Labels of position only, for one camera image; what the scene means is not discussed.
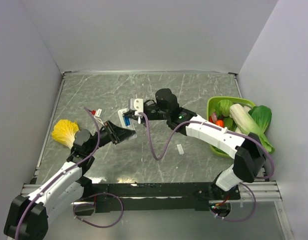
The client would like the green cabbage toy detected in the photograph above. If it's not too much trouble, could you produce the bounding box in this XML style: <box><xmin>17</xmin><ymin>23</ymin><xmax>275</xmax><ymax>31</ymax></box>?
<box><xmin>215</xmin><ymin>99</ymin><xmax>234</xmax><ymax>117</ymax></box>

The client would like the white remote control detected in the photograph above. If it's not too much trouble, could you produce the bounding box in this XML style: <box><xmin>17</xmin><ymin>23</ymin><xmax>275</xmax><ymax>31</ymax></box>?
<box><xmin>117</xmin><ymin>108</ymin><xmax>136</xmax><ymax>131</ymax></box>

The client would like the pink radish toy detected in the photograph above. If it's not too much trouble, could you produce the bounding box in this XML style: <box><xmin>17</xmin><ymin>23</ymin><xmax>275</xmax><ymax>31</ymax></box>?
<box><xmin>211</xmin><ymin>112</ymin><xmax>218</xmax><ymax>123</ymax></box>

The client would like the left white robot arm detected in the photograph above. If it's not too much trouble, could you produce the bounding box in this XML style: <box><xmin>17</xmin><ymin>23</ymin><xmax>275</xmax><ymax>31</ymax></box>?
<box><xmin>3</xmin><ymin>118</ymin><xmax>136</xmax><ymax>240</ymax></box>

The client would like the green plastic basket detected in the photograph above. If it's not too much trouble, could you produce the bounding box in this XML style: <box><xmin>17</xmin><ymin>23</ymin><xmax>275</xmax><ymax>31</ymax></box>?
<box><xmin>207</xmin><ymin>96</ymin><xmax>256</xmax><ymax>158</ymax></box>

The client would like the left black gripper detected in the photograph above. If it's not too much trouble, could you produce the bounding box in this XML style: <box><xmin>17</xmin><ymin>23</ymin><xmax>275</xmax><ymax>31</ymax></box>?
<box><xmin>86</xmin><ymin>119</ymin><xmax>135</xmax><ymax>154</ymax></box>

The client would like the blue battery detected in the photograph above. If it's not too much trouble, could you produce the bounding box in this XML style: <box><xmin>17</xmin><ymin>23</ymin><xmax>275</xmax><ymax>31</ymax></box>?
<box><xmin>125</xmin><ymin>118</ymin><xmax>130</xmax><ymax>127</ymax></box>

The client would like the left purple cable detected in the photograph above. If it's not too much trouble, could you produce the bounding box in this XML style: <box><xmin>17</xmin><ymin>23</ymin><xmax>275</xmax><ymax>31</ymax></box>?
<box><xmin>13</xmin><ymin>106</ymin><xmax>124</xmax><ymax>240</ymax></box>

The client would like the purple cable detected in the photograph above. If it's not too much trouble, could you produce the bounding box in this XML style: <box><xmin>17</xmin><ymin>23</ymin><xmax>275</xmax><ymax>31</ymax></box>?
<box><xmin>137</xmin><ymin>112</ymin><xmax>276</xmax><ymax>222</ymax></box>
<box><xmin>13</xmin><ymin>106</ymin><xmax>124</xmax><ymax>240</ymax></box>

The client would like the white battery cover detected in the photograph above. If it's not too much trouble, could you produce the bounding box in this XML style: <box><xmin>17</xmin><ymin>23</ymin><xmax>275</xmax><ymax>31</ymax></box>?
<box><xmin>176</xmin><ymin>144</ymin><xmax>184</xmax><ymax>155</ymax></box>

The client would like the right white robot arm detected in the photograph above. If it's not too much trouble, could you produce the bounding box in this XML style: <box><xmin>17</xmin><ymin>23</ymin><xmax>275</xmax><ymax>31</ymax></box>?
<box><xmin>118</xmin><ymin>88</ymin><xmax>266</xmax><ymax>199</ymax></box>

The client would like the orange carrot toy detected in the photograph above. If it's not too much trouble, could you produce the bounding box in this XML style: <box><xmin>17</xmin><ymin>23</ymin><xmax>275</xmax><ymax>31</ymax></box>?
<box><xmin>215</xmin><ymin>120</ymin><xmax>225</xmax><ymax>128</ymax></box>

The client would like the black mounting base plate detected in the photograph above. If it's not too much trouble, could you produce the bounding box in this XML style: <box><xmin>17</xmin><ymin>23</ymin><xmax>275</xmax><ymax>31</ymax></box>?
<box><xmin>74</xmin><ymin>182</ymin><xmax>241</xmax><ymax>213</ymax></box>

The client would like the yellow cabbage toy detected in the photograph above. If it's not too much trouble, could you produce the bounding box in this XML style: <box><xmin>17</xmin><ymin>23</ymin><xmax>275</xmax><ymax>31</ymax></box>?
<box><xmin>51</xmin><ymin>119</ymin><xmax>79</xmax><ymax>149</ymax></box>

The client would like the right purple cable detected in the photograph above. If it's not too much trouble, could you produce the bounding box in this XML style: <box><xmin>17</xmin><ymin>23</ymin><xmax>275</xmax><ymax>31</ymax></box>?
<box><xmin>137</xmin><ymin>112</ymin><xmax>276</xmax><ymax>222</ymax></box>

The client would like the large bok choy toy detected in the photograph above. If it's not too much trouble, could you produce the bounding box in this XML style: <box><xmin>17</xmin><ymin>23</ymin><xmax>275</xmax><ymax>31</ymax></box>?
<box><xmin>229</xmin><ymin>103</ymin><xmax>275</xmax><ymax>154</ymax></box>

